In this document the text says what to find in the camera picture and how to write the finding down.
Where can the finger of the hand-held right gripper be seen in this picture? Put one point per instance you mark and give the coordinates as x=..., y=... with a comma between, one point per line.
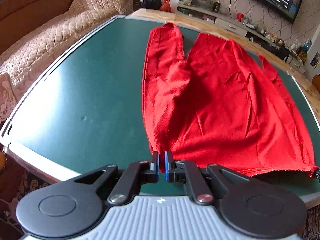
x=317, y=173

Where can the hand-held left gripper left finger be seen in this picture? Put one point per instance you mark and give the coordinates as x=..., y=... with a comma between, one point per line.
x=156, y=166

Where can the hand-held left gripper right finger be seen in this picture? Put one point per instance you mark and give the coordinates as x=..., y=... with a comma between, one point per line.
x=167, y=166

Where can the red sweater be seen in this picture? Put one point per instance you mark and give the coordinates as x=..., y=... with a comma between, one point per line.
x=220, y=100

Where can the brown armchair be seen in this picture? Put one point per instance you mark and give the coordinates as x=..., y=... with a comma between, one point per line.
x=316, y=83

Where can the black backpack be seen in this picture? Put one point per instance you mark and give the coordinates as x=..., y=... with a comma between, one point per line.
x=275, y=52

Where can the grey television cabinet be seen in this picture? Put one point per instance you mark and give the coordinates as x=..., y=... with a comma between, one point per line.
x=230, y=25

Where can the red plastic bag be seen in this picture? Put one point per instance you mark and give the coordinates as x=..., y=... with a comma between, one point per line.
x=165, y=5

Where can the black bag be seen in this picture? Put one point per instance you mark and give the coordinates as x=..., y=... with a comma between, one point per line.
x=151, y=2

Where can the red cup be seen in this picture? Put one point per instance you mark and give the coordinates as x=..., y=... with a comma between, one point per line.
x=240, y=17

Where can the dark bottle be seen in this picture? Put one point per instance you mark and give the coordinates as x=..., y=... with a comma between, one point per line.
x=216, y=7

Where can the green board with metal frame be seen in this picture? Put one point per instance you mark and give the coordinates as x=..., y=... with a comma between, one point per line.
x=87, y=92

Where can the small wall poster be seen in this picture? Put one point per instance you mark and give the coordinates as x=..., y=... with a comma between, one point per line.
x=315, y=60

